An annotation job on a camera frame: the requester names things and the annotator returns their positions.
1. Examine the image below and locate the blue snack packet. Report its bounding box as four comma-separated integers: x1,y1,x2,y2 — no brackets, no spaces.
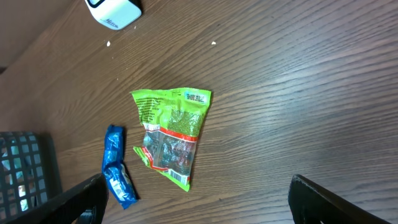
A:
101,125,138,209

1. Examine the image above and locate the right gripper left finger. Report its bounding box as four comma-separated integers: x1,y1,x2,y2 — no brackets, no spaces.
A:
8,173,109,224

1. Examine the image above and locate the white barcode scanner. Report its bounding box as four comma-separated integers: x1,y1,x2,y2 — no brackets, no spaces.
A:
85,0,142,30

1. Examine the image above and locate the grey plastic shopping basket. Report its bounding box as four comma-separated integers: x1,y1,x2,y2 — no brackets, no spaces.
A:
1,131,63,223

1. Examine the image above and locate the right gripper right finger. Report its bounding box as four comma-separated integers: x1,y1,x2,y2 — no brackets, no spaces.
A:
288,174,388,224

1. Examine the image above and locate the green snack bag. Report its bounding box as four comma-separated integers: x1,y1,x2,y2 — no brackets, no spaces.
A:
131,88,211,192

